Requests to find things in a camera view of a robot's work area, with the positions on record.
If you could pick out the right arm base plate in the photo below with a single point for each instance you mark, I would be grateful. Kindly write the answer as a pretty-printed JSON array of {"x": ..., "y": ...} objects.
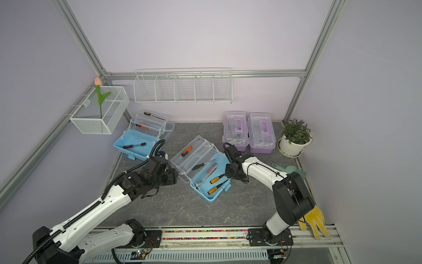
[{"x": 263, "y": 237}]

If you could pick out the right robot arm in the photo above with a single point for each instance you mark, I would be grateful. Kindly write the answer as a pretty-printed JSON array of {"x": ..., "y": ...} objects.
[{"x": 292, "y": 198}]

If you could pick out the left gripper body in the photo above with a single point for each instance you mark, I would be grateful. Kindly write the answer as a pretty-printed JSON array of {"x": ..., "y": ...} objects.
[{"x": 168, "y": 177}]

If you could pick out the white mesh wall basket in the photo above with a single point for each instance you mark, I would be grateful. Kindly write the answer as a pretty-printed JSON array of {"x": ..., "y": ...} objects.
[{"x": 87, "y": 119}]

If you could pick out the black screwdriver in middle tray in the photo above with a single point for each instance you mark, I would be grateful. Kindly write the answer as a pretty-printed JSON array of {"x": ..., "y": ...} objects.
[{"x": 201, "y": 165}]

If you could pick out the orange screwdriver in left tray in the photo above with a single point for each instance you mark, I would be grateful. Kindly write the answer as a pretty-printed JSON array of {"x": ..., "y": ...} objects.
[{"x": 142, "y": 127}]

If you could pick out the red handled ratchet wrench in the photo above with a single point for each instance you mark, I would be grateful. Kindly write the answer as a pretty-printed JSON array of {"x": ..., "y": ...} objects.
[{"x": 133, "y": 145}]

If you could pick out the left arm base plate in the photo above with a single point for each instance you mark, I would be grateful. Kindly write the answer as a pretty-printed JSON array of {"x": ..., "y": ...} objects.
[{"x": 150, "y": 239}]

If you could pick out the yellow handled screwdriver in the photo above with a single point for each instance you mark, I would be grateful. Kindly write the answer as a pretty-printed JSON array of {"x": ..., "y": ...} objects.
[
  {"x": 216, "y": 179},
  {"x": 213, "y": 190}
]

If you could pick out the blue toolbox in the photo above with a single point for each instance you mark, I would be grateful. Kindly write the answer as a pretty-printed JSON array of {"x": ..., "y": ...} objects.
[
  {"x": 203, "y": 151},
  {"x": 159, "y": 130}
]

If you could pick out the yellow work glove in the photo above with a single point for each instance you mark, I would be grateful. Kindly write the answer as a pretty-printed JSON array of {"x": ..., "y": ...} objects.
[{"x": 316, "y": 221}]

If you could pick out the potted green plant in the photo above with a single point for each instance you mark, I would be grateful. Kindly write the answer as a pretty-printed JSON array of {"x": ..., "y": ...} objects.
[{"x": 295, "y": 137}]

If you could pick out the pink artificial tulip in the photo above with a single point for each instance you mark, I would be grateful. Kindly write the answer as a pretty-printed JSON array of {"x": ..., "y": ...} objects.
[{"x": 101, "y": 96}]

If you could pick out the white wire wall shelf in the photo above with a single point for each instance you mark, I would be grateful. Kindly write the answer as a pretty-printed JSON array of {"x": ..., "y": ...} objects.
[{"x": 183, "y": 85}]

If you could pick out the orange screwdriver in middle lid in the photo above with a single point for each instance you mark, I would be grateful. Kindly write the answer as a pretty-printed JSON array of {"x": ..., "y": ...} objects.
[{"x": 186, "y": 151}]

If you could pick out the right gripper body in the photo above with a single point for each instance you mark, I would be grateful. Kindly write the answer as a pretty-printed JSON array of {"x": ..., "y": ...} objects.
[{"x": 229, "y": 172}]

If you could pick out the purple toolbox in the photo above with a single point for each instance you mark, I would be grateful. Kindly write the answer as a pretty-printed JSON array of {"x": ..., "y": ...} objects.
[
  {"x": 236, "y": 129},
  {"x": 261, "y": 133}
]

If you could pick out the black yellow screwdriver in lid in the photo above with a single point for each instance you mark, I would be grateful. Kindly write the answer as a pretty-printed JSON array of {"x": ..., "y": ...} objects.
[{"x": 153, "y": 115}]

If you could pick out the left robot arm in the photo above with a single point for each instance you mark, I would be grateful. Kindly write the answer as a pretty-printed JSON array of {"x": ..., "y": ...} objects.
[{"x": 70, "y": 243}]

